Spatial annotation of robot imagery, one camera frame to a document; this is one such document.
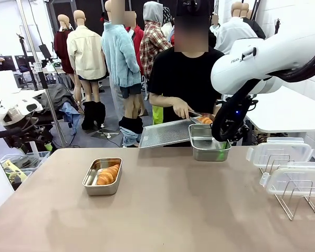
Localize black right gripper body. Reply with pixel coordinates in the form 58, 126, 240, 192
222, 94, 258, 145

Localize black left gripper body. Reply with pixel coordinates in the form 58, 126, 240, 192
4, 123, 48, 149

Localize stainless steel food container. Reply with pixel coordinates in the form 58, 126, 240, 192
188, 123, 232, 162
82, 157, 123, 196

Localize metal tongs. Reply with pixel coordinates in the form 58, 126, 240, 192
186, 110, 214, 124

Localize perforated steel baking tray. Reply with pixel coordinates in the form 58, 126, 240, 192
138, 119, 200, 149

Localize clear plastic clip lid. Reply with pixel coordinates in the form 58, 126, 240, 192
259, 161, 315, 197
246, 136, 315, 169

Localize person's right forearm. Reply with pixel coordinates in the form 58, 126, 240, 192
149, 93, 181, 109

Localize person's right hand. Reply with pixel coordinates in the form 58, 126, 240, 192
172, 101, 194, 119

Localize clear plastic storage bin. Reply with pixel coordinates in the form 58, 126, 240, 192
0, 151, 51, 179

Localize yellow printed package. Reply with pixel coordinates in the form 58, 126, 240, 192
4, 160, 29, 184

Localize pile of grey blue clothes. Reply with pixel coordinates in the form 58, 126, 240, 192
34, 83, 82, 133

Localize white side table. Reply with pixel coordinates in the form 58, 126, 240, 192
245, 83, 315, 133

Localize slanted aluminium pole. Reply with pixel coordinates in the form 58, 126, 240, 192
17, 0, 68, 148

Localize person in black t-shirt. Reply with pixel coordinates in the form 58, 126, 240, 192
148, 0, 225, 148

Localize black tripod stand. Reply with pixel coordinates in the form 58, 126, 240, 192
16, 33, 49, 90

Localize mannequin in white shirt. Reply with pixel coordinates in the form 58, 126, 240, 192
215, 1, 259, 56

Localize mannequin in dark red coat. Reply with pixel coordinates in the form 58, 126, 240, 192
54, 14, 76, 106

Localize mannequin in black jacket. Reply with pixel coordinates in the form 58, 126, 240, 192
243, 2, 267, 40

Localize mannequin in cream jacket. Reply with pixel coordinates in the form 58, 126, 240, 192
67, 9, 108, 131

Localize mannequin in light blue fleece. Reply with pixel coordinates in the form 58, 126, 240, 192
101, 0, 144, 148

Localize mannequin in plaid shirt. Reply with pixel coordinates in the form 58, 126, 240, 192
139, 1, 174, 100

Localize mannequin in red jacket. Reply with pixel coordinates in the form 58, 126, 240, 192
124, 12, 145, 77

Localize metal wire lid rack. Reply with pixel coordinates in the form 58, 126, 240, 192
259, 154, 315, 221

